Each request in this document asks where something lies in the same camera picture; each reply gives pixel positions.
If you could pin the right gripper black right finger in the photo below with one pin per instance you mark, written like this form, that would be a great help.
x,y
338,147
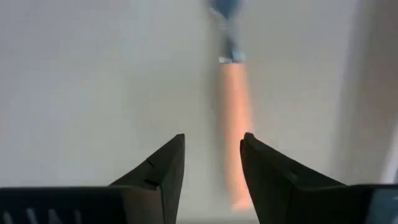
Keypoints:
x,y
270,180

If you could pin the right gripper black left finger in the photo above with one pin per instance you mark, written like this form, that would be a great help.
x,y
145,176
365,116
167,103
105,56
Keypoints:
x,y
155,186

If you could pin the beige plastic tray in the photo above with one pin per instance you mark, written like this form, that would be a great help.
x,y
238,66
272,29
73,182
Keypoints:
x,y
93,93

